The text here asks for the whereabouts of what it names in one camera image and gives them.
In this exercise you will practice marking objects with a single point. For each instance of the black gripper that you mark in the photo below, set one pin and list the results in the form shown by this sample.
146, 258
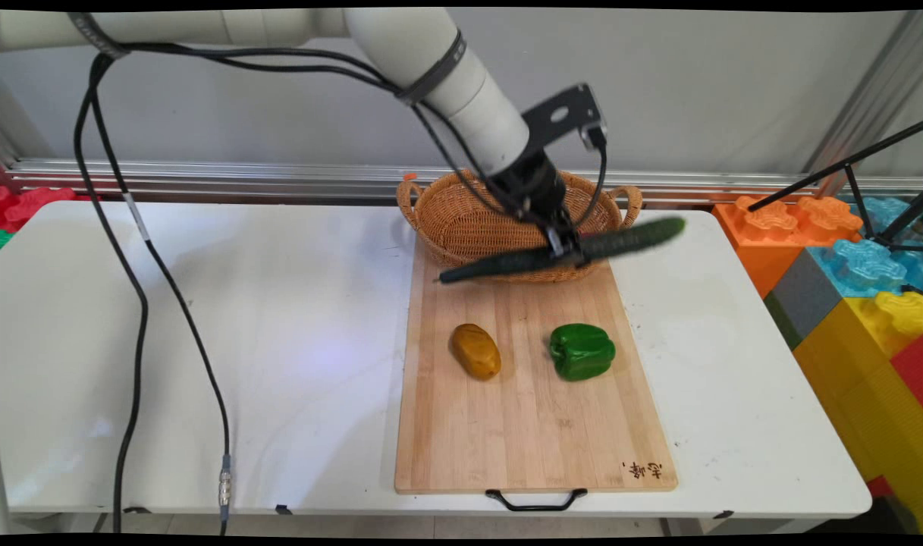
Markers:
533, 189

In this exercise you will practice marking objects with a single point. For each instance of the long dark green cucumber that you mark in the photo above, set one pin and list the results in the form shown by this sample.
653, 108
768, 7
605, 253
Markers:
635, 239

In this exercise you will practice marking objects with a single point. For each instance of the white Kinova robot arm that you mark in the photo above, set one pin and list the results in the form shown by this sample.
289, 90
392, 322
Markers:
431, 61

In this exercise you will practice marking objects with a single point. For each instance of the woven wicker basket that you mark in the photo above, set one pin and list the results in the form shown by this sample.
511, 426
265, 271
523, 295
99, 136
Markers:
461, 227

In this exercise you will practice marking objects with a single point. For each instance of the green bell pepper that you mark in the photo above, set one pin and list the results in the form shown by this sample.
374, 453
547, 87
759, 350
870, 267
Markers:
582, 353

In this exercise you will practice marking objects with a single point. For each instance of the brown potato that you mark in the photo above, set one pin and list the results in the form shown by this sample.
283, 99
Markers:
476, 351

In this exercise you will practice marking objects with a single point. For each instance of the orange giant building block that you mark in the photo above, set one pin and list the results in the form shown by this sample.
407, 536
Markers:
764, 243

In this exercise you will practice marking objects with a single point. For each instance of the bamboo cutting board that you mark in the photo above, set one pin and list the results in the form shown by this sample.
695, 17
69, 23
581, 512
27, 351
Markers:
522, 447

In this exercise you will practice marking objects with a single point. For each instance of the grey giant building block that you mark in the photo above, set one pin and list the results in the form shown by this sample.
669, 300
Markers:
802, 299

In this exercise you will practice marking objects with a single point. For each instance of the black tripod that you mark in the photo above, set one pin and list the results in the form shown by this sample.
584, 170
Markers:
848, 163

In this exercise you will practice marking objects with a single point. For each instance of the blue giant building block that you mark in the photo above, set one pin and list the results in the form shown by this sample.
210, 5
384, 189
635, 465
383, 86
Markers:
863, 265

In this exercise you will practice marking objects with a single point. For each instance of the yellow giant building block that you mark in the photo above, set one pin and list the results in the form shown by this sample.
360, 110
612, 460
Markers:
863, 394

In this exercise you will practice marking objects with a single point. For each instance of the red giant building block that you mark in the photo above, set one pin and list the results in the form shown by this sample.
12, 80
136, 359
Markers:
910, 368

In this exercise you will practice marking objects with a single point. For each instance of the red foam block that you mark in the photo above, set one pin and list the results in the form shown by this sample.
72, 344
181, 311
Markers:
29, 205

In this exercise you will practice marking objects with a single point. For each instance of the green foam block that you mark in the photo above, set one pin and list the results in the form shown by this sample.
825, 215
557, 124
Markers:
4, 238

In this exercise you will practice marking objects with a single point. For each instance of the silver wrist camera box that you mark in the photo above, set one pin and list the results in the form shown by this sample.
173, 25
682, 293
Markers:
594, 135

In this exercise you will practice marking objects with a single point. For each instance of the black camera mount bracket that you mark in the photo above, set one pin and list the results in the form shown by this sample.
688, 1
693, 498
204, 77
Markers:
563, 114

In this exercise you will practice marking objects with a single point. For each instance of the aluminium rail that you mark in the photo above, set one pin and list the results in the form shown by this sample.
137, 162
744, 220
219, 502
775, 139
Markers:
294, 180

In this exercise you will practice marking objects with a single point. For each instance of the slanted aluminium post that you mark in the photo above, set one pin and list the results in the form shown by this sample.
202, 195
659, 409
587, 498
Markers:
874, 98

